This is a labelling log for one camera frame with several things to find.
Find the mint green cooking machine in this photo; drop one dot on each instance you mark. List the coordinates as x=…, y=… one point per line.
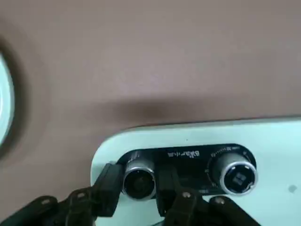
x=270, y=141

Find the mint green plate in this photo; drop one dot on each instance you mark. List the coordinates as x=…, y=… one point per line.
x=5, y=101

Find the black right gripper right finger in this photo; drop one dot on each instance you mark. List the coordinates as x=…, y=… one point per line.
x=185, y=209

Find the silver black control knob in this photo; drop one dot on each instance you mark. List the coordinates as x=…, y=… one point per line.
x=138, y=170
x=238, y=177

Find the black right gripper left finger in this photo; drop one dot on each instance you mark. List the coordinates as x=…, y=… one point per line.
x=105, y=193

